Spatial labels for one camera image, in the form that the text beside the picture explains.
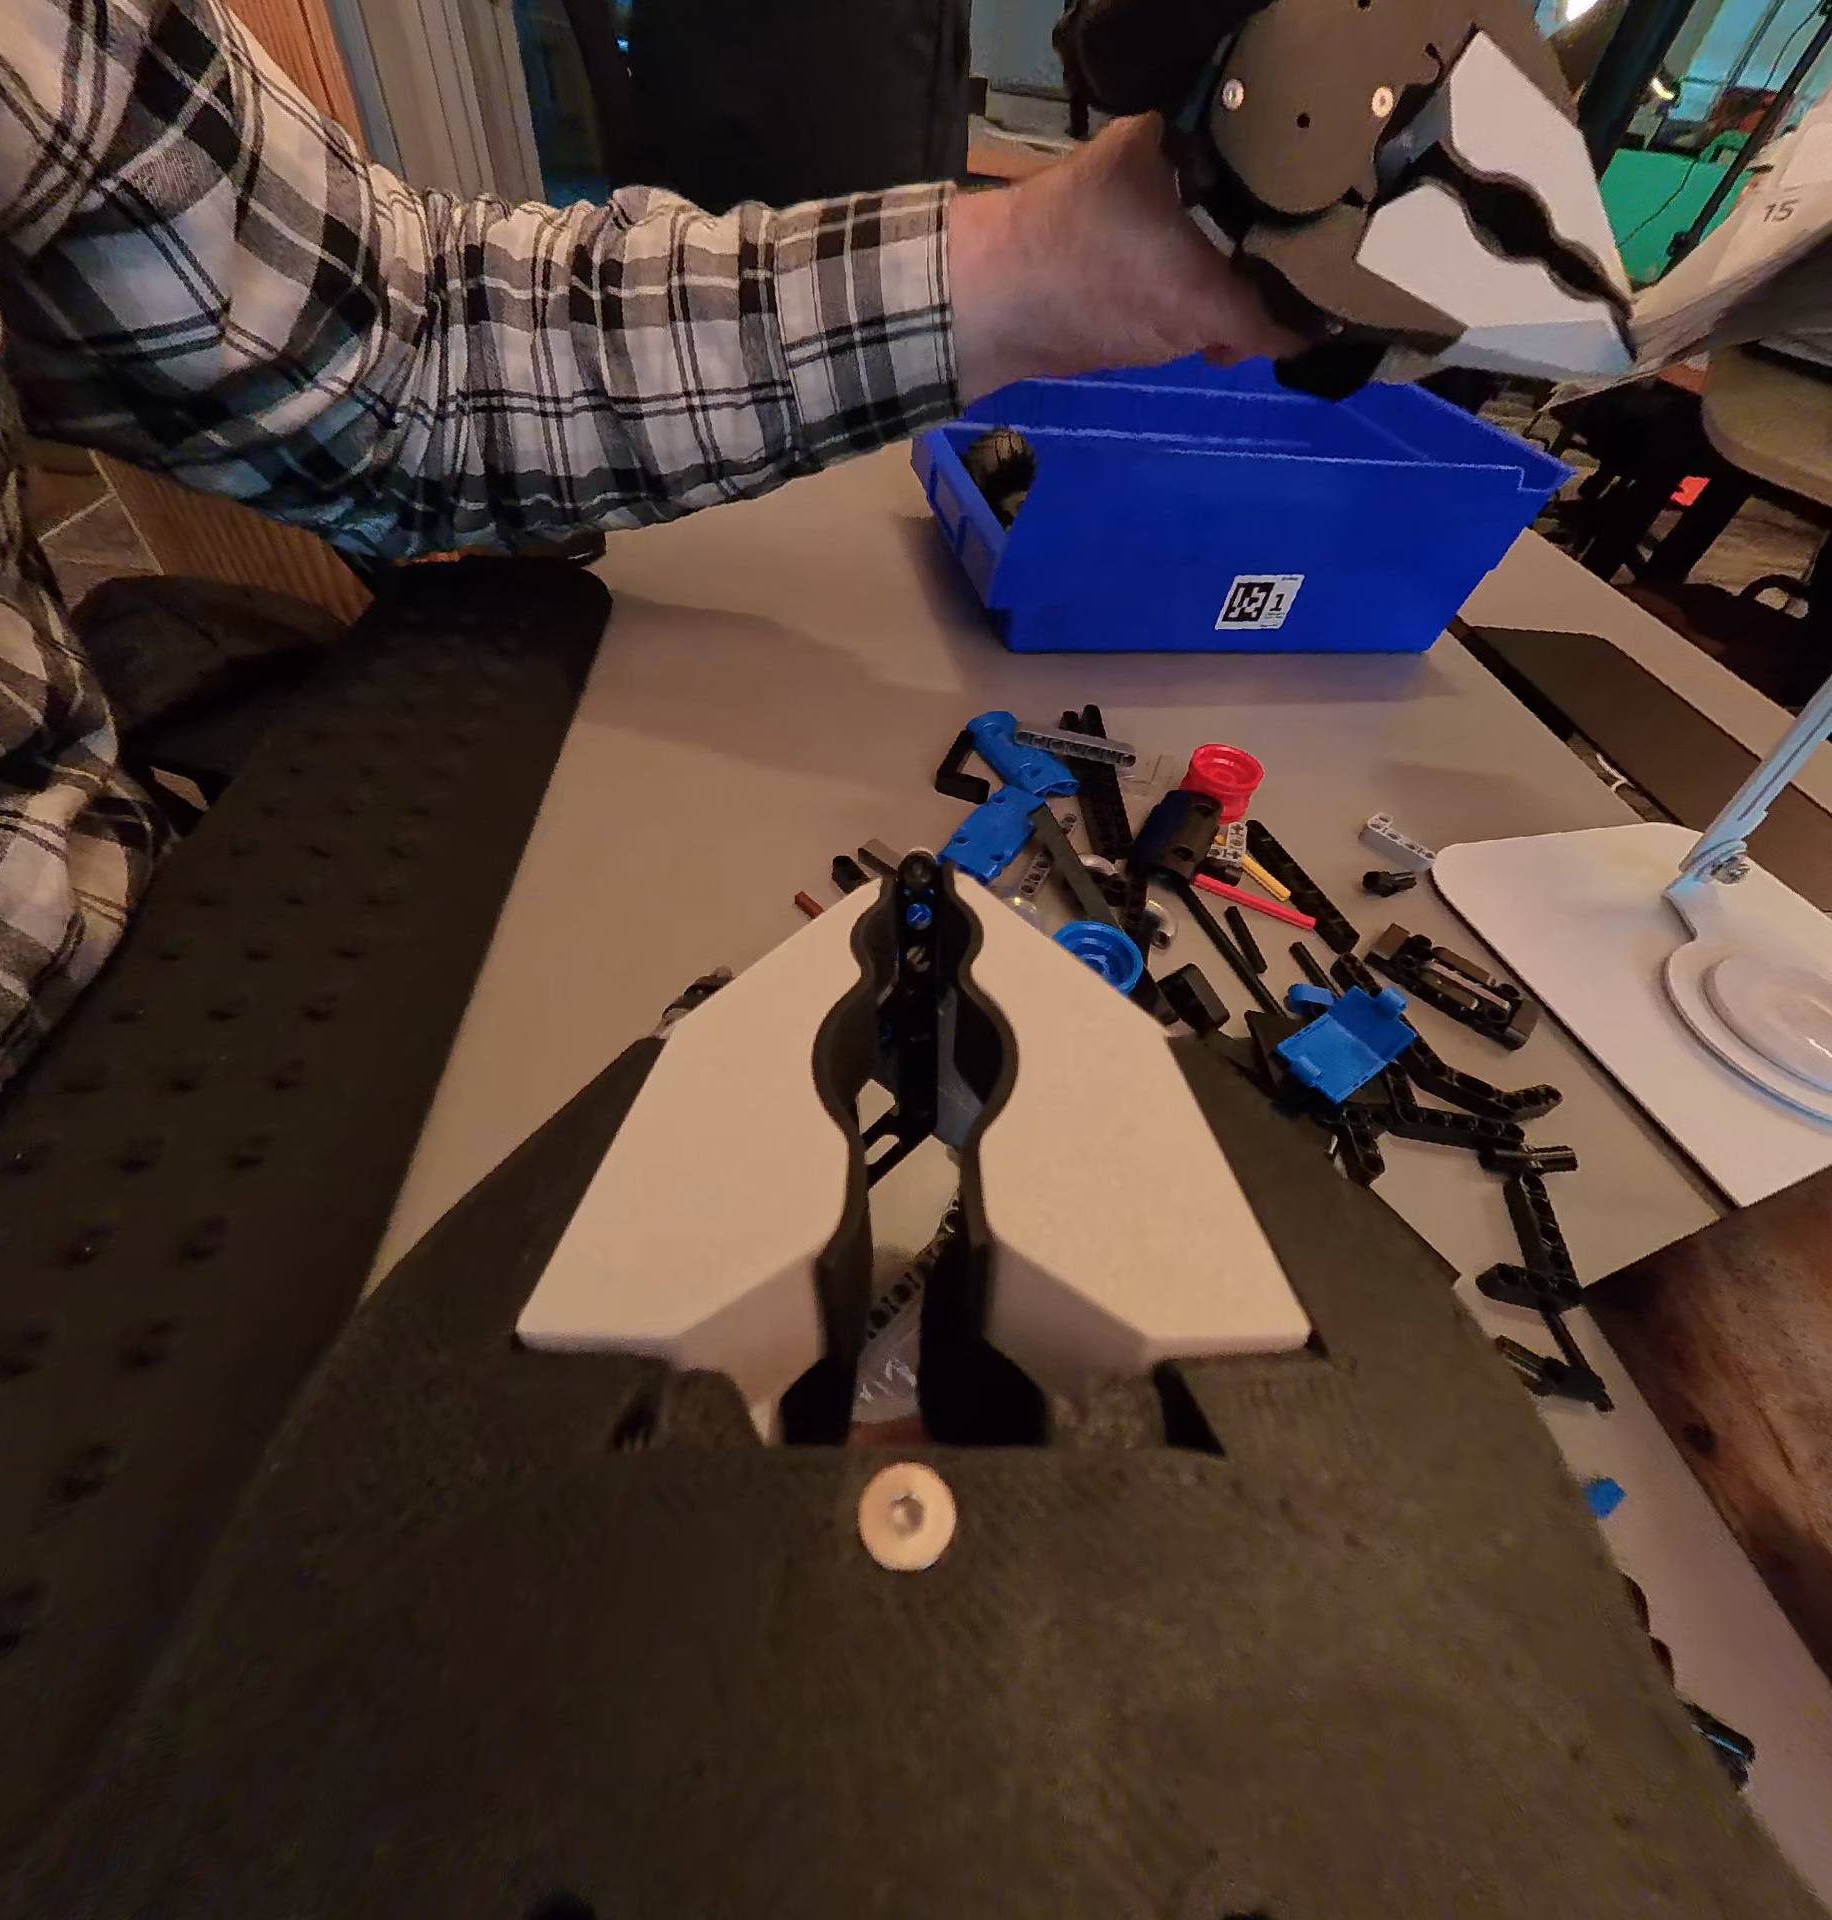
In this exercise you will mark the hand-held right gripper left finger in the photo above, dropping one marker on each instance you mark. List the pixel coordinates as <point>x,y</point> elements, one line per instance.
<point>676,1200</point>

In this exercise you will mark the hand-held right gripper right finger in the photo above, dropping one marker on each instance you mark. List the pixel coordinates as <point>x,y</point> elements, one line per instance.
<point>1141,1200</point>

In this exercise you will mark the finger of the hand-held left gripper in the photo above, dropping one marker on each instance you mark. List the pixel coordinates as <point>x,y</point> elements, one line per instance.
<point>1530,152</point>
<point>1455,278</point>

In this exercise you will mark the instruction booklet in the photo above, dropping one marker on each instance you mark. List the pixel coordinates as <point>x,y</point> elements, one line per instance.
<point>1755,257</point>

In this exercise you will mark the black beam with blue pins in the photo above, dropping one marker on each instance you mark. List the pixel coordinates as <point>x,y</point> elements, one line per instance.
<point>915,977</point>

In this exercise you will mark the person's left forearm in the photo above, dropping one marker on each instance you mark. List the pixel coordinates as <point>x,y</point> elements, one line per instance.
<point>631,330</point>

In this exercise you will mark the grey desk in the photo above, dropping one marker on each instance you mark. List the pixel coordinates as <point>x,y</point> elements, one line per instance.
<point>796,722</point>

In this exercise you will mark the person's left hand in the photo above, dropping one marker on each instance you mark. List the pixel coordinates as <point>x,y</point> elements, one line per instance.
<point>1080,270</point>

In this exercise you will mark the green panel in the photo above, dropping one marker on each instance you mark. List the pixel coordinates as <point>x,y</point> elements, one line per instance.
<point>1680,197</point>

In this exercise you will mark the blue toy wheel rim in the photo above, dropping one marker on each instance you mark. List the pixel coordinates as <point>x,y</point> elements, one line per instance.
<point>1095,952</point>

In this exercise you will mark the blue toy panel piece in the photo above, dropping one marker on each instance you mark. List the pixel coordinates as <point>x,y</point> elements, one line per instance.
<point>1343,1043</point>

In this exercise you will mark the red toy axle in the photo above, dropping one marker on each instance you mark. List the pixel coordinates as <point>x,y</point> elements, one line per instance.
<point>1254,896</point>

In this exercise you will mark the yellow toy axle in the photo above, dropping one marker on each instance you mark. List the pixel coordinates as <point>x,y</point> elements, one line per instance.
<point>1265,875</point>

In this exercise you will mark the blue curved toy panel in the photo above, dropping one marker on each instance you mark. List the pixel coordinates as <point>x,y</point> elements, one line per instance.
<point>999,832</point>
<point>1013,752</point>

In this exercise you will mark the pile of toy brick pieces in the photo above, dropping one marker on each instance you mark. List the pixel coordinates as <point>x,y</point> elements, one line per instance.
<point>1539,1232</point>

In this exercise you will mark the small black toy pin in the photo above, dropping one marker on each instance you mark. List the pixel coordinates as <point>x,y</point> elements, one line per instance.
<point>1389,882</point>

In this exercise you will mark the blue plastic bin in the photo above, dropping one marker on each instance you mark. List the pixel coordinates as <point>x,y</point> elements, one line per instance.
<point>1156,557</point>

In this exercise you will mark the red toy wheel rim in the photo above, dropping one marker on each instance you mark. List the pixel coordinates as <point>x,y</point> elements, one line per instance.
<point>1223,776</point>

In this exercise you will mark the small grey toy beam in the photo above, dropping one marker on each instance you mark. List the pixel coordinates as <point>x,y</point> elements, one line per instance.
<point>1400,840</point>

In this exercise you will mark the dark perforated floor mat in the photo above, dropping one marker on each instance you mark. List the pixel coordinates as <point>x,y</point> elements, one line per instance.
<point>255,1052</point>

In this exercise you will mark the large black chair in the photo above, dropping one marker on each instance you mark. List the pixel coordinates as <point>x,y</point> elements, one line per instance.
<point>796,107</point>

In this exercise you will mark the white book stand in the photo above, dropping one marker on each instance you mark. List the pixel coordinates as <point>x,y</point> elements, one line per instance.
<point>1575,932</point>

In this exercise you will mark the black toy set box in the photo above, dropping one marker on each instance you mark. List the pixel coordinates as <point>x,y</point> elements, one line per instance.
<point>1755,1350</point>

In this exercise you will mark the person's plaid shirt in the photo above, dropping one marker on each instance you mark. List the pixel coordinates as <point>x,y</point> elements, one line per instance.
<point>15,677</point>

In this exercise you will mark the black toy chassis frame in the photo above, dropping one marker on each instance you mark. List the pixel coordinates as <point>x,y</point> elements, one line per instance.
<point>1449,990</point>

